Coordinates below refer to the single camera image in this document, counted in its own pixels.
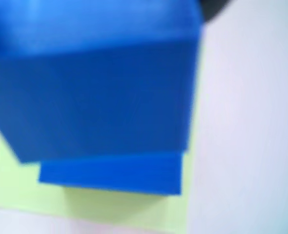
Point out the medium blue cube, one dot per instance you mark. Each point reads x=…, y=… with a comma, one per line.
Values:
x=97, y=97

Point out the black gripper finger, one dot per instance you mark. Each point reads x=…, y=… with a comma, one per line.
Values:
x=214, y=8

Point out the largest blue cube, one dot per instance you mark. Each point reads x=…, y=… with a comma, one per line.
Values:
x=109, y=173

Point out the green paper square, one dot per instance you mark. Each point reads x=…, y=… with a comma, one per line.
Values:
x=109, y=209

